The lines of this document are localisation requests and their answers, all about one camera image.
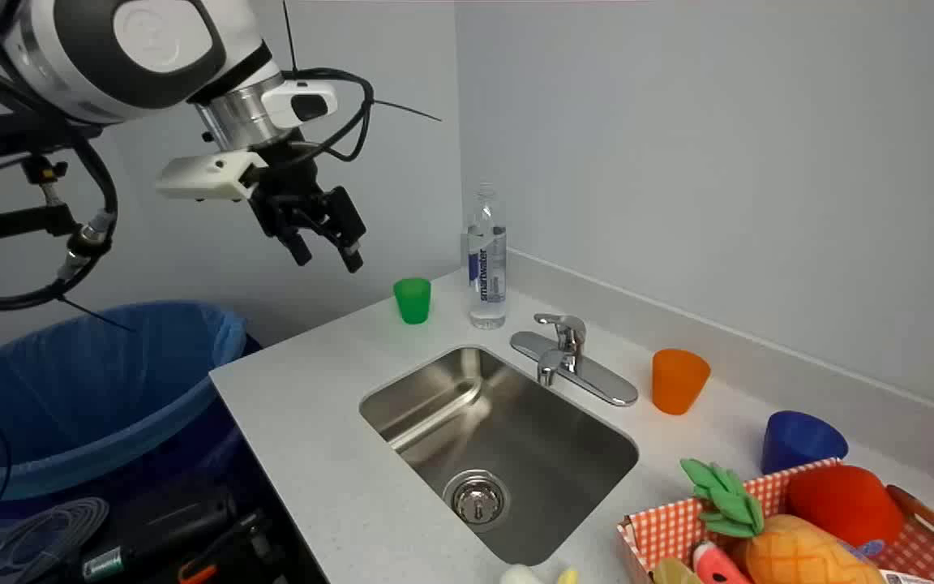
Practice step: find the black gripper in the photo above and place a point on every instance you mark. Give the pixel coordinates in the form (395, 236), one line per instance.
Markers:
(301, 194)

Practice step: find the chrome sink faucet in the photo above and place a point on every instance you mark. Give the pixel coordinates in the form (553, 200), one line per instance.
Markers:
(570, 360)

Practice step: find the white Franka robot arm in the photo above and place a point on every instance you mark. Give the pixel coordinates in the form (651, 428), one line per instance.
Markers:
(79, 51)

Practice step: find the green plastic cup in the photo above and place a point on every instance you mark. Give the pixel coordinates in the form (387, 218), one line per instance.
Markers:
(414, 300)

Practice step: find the clear plastic water bottle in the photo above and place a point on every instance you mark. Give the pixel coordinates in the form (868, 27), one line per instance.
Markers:
(485, 270)

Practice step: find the stainless steel sink basin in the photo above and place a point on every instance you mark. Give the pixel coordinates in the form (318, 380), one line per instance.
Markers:
(519, 431)

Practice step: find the blue lined trash bin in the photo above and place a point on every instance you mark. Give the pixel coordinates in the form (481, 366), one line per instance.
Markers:
(88, 376)

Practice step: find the round metal drain strainer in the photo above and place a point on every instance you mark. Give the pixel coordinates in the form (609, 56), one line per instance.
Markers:
(478, 496)

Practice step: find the black tool case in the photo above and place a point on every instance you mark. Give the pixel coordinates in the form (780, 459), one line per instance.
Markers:
(187, 537)

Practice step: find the small white toy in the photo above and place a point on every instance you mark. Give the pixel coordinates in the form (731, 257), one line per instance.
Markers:
(519, 574)

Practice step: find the orange plastic cup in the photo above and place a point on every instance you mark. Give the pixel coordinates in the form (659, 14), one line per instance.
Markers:
(678, 382)

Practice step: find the small yellow toy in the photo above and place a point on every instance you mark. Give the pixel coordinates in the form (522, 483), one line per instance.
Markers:
(570, 574)

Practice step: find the red checkered tray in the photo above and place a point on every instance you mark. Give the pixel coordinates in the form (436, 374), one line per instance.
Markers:
(663, 525)

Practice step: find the yellow green toy fruit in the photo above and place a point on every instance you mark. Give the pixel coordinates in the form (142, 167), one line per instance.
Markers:
(670, 572)

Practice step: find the watermelon slice toy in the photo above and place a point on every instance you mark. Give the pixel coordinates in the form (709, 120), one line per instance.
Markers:
(717, 565)

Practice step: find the blue plastic cup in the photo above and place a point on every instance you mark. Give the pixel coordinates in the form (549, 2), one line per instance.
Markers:
(796, 442)

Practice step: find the plush pineapple toy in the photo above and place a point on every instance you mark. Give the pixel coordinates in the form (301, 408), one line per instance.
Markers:
(803, 553)

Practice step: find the red plush tomato toy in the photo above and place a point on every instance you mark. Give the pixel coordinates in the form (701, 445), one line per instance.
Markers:
(843, 505)

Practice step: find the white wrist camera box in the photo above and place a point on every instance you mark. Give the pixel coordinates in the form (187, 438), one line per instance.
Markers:
(209, 177)

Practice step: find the black camera on stand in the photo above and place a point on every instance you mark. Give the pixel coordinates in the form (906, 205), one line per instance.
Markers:
(1, 226)

